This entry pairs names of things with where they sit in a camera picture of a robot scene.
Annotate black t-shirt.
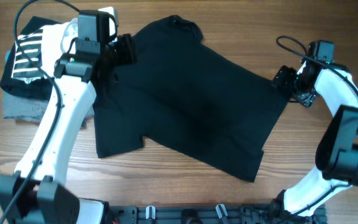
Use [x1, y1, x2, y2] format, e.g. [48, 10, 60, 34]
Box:
[93, 16, 288, 182]

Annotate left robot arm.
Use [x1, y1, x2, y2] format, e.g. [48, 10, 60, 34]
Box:
[0, 7, 134, 223]

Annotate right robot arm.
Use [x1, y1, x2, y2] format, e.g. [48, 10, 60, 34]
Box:
[264, 40, 358, 223]

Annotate white striped folded garment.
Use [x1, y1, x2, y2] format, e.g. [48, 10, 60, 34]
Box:
[11, 18, 78, 84]

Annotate black folded garment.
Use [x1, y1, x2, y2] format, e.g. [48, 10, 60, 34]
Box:
[0, 16, 60, 100]

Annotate grey folded garment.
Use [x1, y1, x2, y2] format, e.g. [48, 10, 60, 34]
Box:
[2, 91, 94, 128]

